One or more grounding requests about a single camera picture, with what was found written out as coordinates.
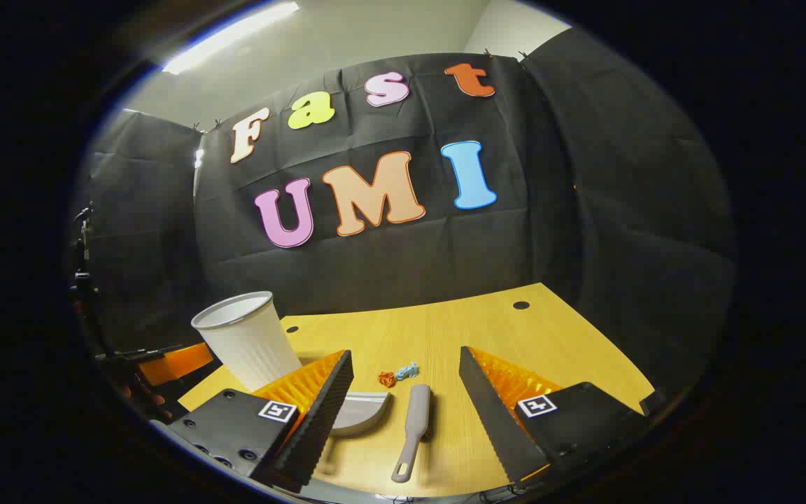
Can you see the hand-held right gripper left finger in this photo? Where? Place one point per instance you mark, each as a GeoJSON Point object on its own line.
{"type": "Point", "coordinates": [319, 420]}

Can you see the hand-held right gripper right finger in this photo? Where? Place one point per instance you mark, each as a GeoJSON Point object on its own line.
{"type": "Point", "coordinates": [490, 406]}

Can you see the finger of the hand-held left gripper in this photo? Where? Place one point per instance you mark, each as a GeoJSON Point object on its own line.
{"type": "Point", "coordinates": [179, 362]}

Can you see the grey plastic dustpan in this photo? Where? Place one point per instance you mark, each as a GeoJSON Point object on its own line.
{"type": "Point", "coordinates": [359, 413]}

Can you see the white ribbed garbage bin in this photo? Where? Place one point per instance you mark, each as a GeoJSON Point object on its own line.
{"type": "Point", "coordinates": [249, 343]}

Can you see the small grey broom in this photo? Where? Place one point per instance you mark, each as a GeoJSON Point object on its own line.
{"type": "Point", "coordinates": [417, 413]}

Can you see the orange paper ball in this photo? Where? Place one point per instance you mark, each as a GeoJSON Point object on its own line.
{"type": "Point", "coordinates": [386, 379]}

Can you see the blue paper ball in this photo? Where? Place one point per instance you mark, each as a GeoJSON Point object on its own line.
{"type": "Point", "coordinates": [407, 371]}

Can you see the yellow wooden desktop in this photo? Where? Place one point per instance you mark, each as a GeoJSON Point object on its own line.
{"type": "Point", "coordinates": [438, 329]}

